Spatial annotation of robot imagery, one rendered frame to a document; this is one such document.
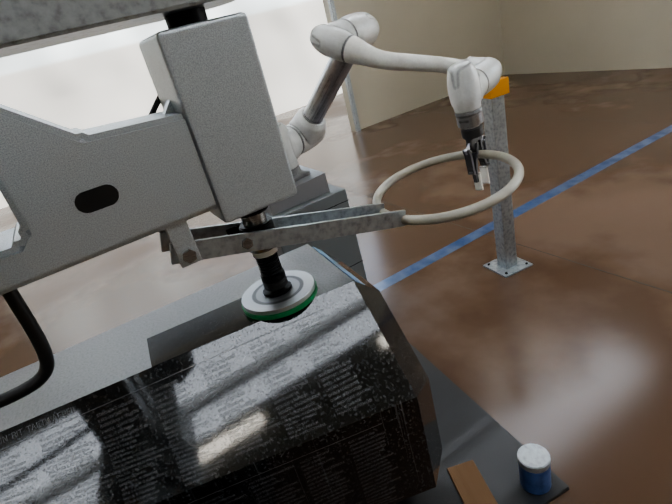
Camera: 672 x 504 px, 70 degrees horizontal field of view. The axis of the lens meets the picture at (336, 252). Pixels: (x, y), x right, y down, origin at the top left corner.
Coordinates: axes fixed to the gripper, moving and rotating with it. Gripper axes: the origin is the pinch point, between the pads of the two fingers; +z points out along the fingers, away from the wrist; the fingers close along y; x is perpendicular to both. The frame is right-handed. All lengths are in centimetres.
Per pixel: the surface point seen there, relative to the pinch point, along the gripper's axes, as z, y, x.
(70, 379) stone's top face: -10, 138, -43
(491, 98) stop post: -6, -75, -32
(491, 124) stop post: 8, -77, -36
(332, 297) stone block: -2, 78, -4
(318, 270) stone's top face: -4, 70, -17
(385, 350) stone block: 12, 79, 10
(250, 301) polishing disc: -9, 94, -20
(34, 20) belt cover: -85, 111, -11
